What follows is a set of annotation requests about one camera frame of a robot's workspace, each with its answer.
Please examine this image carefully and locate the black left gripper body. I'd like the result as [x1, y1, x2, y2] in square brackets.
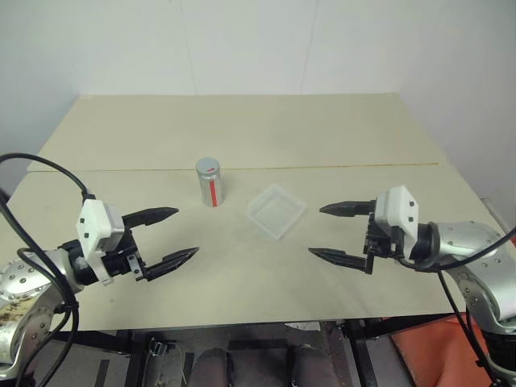
[100, 227, 148, 282]

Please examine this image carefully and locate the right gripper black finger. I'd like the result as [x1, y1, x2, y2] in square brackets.
[307, 246, 375, 277]
[318, 198, 378, 219]

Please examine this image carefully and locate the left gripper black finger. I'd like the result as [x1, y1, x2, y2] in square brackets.
[121, 206, 180, 229]
[141, 246, 202, 282]

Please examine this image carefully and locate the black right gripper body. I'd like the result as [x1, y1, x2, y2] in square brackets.
[363, 212, 406, 260]

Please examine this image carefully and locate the silver red can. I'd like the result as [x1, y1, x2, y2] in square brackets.
[197, 172, 226, 209]

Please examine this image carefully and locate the clear square plastic container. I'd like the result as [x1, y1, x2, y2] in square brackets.
[245, 182, 310, 243]

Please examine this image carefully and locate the grey padded object with buckle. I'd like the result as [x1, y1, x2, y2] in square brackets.
[144, 337, 185, 387]

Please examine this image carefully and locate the dark grey rounded shape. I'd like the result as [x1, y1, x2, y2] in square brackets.
[193, 347, 234, 387]

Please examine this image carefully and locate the orange red plastic object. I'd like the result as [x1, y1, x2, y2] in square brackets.
[392, 313, 496, 387]

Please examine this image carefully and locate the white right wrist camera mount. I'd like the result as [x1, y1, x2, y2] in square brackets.
[374, 185, 421, 261]

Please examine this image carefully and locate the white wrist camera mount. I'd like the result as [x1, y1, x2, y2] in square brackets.
[76, 198, 124, 288]
[374, 185, 421, 261]

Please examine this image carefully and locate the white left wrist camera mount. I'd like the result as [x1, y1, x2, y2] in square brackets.
[76, 198, 124, 288]

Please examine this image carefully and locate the black metal table frame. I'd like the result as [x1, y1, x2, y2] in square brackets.
[40, 312, 481, 387]

